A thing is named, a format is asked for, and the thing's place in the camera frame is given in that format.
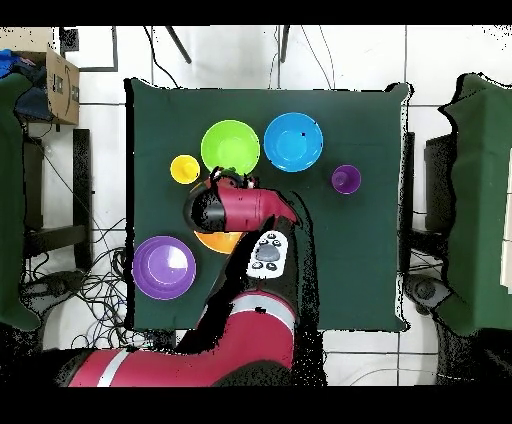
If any large green bowl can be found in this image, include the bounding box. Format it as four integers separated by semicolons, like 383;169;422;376
200;119;262;178

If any large orange bowl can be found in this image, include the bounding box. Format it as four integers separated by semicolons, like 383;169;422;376
190;179;246;256

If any large blue bowl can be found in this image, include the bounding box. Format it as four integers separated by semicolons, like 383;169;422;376
262;112;325;174

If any dark green tablecloth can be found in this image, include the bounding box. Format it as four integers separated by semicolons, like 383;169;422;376
121;77;413;333

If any large purple bowl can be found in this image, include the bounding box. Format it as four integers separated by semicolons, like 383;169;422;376
131;234;198;302

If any purple cup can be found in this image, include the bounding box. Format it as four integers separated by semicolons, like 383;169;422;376
330;164;363;196

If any black tripod leg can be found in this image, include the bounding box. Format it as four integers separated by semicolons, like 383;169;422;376
278;25;291;64
164;25;193;65

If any black power strip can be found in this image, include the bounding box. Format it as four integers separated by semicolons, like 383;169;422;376
152;330;178;350

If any cardboard box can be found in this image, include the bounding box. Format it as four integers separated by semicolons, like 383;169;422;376
0;26;81;126

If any green cloth side table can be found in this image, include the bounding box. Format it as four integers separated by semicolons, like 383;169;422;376
0;73;43;333
437;72;512;337

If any blue cloth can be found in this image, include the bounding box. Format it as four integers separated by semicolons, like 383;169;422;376
0;48;29;79

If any tangle of floor cables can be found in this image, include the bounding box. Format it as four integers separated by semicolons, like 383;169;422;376
23;215;185;353

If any black stool frame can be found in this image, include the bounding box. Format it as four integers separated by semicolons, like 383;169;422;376
21;127;94;273
399;131;455;257

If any black metal frame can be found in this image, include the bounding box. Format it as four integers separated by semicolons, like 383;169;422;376
58;25;120;74

